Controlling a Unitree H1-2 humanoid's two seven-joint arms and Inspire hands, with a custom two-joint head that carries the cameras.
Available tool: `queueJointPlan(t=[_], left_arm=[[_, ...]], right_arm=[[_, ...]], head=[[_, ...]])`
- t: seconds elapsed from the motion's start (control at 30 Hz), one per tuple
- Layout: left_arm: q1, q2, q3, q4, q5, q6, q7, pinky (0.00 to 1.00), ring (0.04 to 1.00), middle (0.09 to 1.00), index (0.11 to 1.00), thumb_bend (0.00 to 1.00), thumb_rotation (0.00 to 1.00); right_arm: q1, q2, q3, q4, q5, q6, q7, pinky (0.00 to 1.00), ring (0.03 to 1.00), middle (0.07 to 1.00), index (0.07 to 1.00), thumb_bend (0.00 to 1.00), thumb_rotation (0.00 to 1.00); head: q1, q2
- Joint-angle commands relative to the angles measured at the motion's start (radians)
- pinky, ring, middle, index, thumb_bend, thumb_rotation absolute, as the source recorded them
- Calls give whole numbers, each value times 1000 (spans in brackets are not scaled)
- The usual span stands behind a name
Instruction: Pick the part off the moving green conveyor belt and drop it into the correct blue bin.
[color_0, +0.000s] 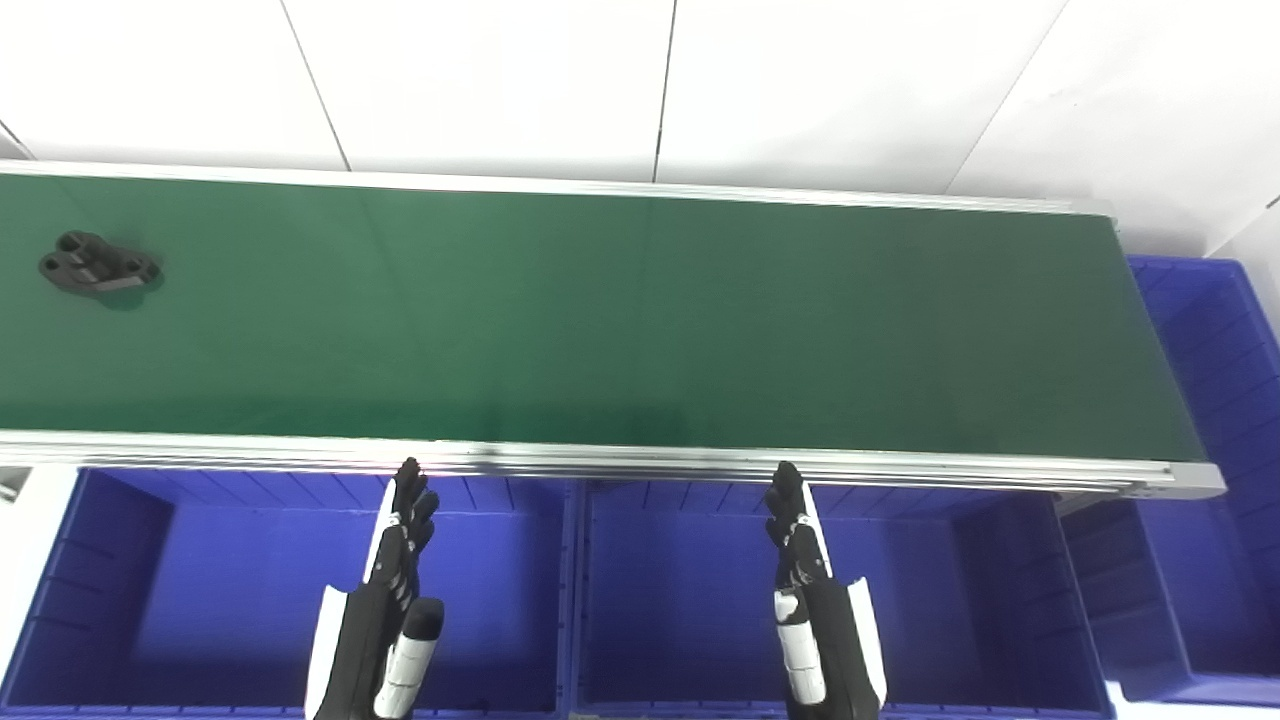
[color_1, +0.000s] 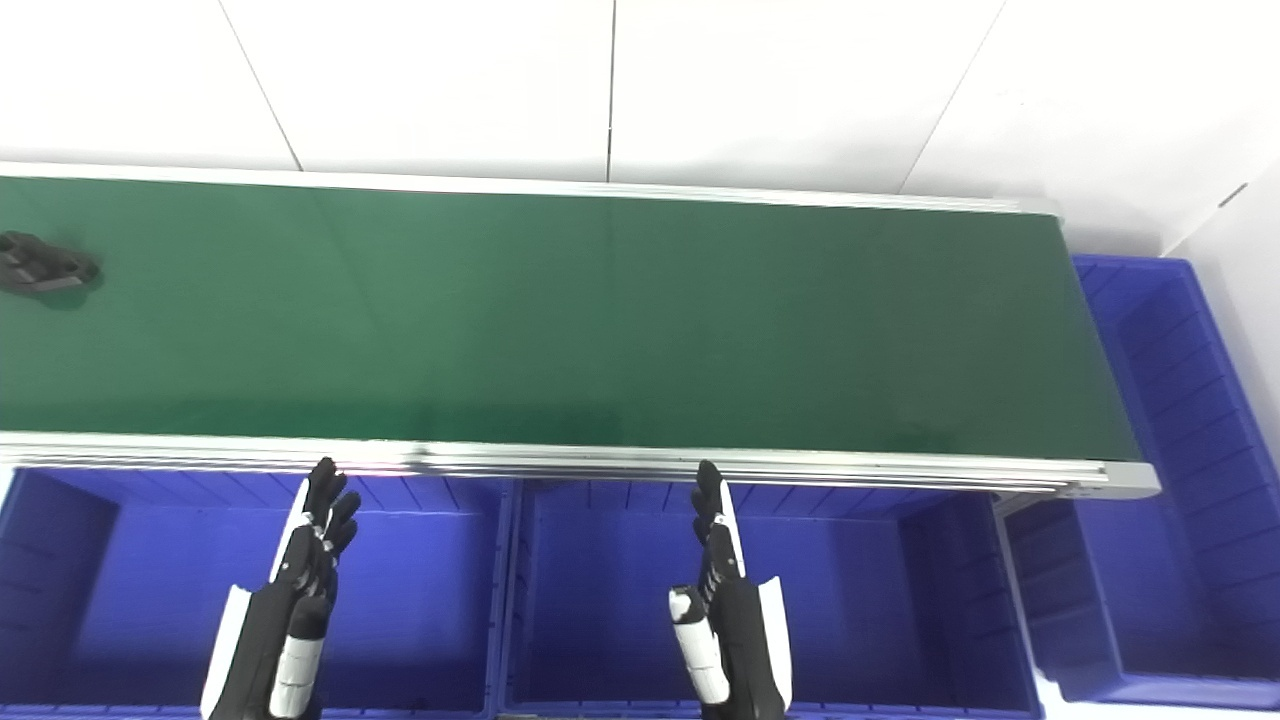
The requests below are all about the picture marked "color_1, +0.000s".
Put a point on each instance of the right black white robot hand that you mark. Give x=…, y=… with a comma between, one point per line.
x=735, y=620

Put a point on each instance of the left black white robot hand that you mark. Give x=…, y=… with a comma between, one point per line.
x=290, y=590

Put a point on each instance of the green conveyor belt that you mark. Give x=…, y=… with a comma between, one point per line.
x=800, y=468
x=600, y=320

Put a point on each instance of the blue plastic bin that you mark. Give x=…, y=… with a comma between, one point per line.
x=600, y=600
x=130, y=600
x=1190, y=450

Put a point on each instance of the black flanged metal part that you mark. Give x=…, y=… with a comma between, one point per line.
x=45, y=265

